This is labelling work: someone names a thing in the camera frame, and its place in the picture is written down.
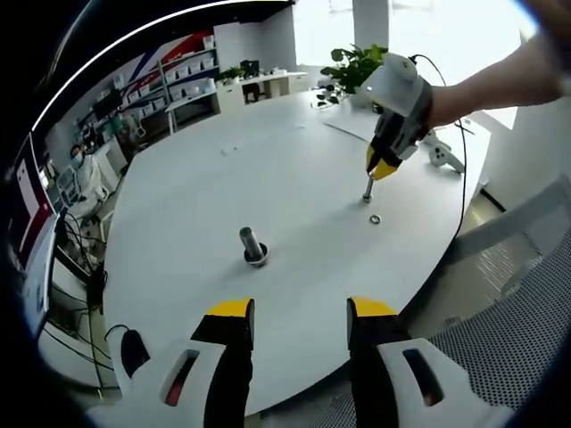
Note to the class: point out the white side table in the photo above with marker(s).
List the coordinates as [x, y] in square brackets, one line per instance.
[42, 276]

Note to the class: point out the white cabinet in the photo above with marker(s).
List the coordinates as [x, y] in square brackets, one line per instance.
[111, 160]

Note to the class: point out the white paper sheet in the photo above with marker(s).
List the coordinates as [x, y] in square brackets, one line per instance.
[348, 129]

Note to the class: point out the thin metal threaded stud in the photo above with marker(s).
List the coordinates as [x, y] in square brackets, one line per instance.
[369, 187]

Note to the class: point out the green potted plant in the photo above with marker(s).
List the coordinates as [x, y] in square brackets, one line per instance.
[352, 67]

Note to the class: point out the white handheld controller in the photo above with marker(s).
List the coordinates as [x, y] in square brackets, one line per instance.
[441, 156]

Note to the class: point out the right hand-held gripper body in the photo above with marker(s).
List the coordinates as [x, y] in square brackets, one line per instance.
[397, 84]

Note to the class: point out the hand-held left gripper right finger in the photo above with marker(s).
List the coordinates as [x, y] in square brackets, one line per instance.
[374, 370]

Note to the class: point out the thick metal threaded stud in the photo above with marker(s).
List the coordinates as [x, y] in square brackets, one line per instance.
[247, 241]

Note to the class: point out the small green desk plant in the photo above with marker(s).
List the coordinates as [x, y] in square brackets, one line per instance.
[231, 73]

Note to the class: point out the shelving with white bins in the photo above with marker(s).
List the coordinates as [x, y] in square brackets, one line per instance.
[187, 71]

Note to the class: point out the small black monitor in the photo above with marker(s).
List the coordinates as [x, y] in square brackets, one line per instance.
[250, 68]

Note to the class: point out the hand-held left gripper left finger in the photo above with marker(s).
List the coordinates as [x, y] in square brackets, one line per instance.
[227, 365]

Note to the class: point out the black computer mouse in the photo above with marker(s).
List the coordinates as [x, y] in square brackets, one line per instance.
[134, 354]

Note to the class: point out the long ceiling light strip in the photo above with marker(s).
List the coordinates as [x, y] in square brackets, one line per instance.
[38, 121]

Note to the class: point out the large computer monitor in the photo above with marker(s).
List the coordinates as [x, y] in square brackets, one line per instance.
[27, 209]

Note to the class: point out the white background desk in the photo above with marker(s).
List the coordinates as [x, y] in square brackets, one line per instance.
[276, 80]

